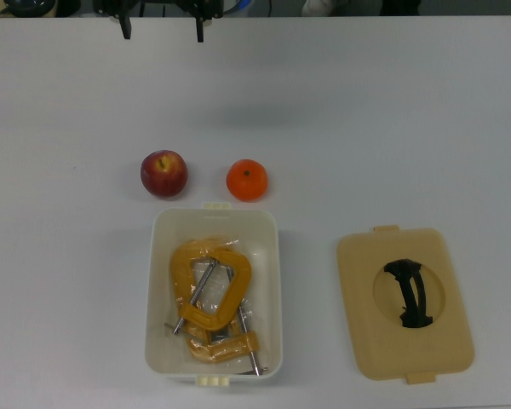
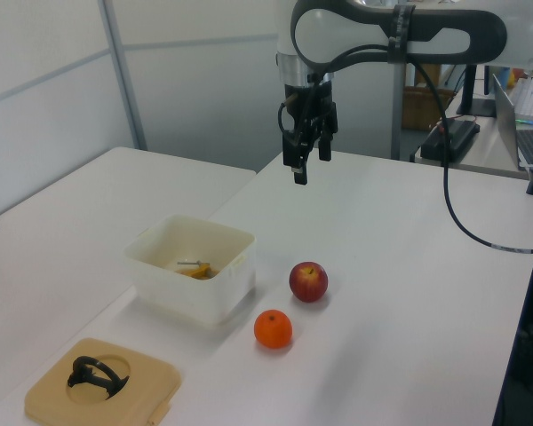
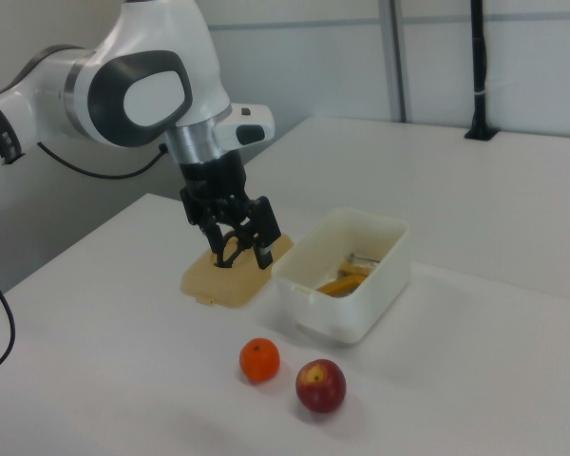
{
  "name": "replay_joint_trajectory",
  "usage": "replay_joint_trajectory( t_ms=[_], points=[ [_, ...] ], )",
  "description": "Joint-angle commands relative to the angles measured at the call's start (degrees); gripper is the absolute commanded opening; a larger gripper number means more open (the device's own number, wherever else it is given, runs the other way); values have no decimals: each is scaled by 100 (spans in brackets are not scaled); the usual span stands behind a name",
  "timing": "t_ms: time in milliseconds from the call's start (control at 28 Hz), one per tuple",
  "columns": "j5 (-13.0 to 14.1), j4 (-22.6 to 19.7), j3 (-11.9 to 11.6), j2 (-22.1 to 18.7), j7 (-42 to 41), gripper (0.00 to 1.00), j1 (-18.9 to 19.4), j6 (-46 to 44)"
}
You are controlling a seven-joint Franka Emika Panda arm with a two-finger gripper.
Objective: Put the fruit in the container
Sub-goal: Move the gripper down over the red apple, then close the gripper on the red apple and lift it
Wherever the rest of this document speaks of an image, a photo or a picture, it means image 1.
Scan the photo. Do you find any black lid handle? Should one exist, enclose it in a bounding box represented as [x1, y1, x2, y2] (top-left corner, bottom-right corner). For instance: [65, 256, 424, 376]
[382, 258, 434, 329]

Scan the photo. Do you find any white plastic container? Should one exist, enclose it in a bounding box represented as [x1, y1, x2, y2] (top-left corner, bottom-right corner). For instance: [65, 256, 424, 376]
[144, 201, 284, 388]

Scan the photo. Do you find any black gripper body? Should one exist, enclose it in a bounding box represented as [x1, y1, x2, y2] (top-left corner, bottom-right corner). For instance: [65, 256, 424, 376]
[93, 0, 225, 20]

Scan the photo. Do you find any dark round object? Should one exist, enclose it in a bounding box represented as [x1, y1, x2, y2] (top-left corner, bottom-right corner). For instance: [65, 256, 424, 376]
[2, 0, 59, 18]

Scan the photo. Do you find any beige plastic lid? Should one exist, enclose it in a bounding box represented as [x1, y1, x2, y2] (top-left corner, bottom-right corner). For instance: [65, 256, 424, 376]
[335, 225, 476, 384]

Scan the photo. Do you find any orange C-clamp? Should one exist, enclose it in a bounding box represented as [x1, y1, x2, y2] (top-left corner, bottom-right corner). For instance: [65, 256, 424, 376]
[169, 238, 255, 337]
[164, 297, 270, 378]

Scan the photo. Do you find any red apple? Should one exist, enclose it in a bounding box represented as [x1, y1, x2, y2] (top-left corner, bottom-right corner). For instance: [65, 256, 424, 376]
[140, 149, 189, 199]

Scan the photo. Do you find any orange tangerine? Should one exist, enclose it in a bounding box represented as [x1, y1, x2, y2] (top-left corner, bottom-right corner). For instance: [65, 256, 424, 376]
[226, 158, 268, 203]

